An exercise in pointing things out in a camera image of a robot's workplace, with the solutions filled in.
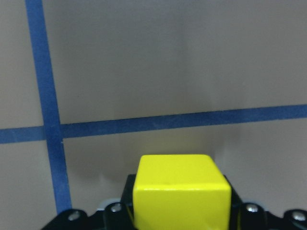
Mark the yellow block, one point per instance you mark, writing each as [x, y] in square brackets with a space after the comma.
[180, 192]

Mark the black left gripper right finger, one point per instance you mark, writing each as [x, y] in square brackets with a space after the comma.
[235, 208]

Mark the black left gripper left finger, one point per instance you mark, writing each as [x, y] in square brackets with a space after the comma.
[127, 203]

